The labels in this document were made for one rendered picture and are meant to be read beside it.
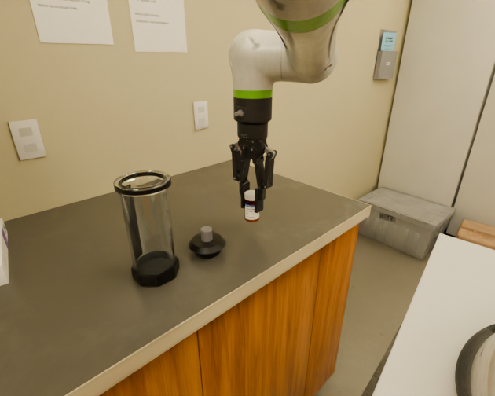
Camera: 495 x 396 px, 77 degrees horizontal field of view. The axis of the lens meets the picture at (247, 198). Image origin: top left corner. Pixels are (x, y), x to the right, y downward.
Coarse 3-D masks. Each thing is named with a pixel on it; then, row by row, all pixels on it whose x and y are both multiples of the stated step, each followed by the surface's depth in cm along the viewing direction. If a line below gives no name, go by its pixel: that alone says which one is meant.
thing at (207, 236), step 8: (208, 232) 74; (192, 240) 76; (200, 240) 76; (208, 240) 75; (216, 240) 76; (224, 240) 77; (192, 248) 74; (200, 248) 73; (208, 248) 73; (216, 248) 74; (200, 256) 75; (208, 256) 74
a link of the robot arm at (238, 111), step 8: (240, 104) 70; (248, 104) 70; (256, 104) 69; (264, 104) 70; (240, 112) 70; (248, 112) 70; (256, 112) 70; (264, 112) 71; (240, 120) 72; (248, 120) 71; (256, 120) 71; (264, 120) 72
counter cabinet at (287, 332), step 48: (336, 240) 99; (288, 288) 87; (336, 288) 111; (192, 336) 64; (240, 336) 77; (288, 336) 96; (336, 336) 127; (144, 384) 59; (192, 384) 69; (240, 384) 84; (288, 384) 107
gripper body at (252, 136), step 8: (240, 128) 74; (248, 128) 72; (256, 128) 72; (264, 128) 74; (240, 136) 74; (248, 136) 73; (256, 136) 73; (264, 136) 74; (240, 144) 79; (248, 144) 77; (256, 144) 76; (264, 144) 76; (248, 152) 78; (256, 152) 76; (264, 152) 77
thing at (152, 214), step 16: (128, 176) 63; (144, 176) 65; (160, 176) 64; (160, 192) 59; (128, 208) 59; (144, 208) 59; (160, 208) 60; (128, 224) 61; (144, 224) 60; (160, 224) 61; (144, 240) 61; (160, 240) 63; (144, 256) 63; (160, 256) 64; (144, 272) 65; (160, 272) 65
